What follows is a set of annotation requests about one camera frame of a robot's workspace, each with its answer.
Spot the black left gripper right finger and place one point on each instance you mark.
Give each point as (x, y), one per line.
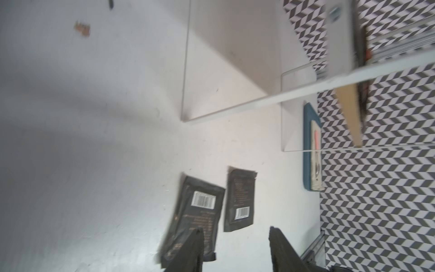
(284, 257)

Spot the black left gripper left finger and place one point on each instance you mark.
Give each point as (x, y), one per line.
(190, 256)

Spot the black tea bag with barcode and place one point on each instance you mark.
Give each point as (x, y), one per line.
(239, 208)

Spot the white wooden two-tier shelf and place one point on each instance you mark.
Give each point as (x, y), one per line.
(238, 51)

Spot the beige folded cloth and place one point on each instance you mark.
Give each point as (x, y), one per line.
(316, 159)

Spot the teal rectangular tray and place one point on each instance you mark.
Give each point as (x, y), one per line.
(309, 115)

